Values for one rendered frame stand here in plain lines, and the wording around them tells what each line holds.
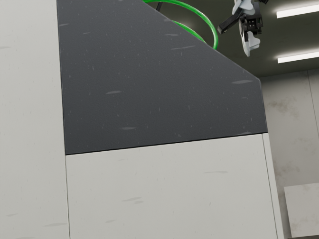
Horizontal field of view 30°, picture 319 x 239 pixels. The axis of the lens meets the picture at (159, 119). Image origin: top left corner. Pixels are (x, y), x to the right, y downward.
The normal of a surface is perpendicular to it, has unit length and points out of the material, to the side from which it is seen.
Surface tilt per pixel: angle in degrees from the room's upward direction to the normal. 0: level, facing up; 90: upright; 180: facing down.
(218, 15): 180
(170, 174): 90
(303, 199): 75
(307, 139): 90
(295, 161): 90
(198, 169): 90
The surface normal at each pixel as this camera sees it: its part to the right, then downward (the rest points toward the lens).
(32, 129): -0.07, -0.26
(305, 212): -0.22, -0.49
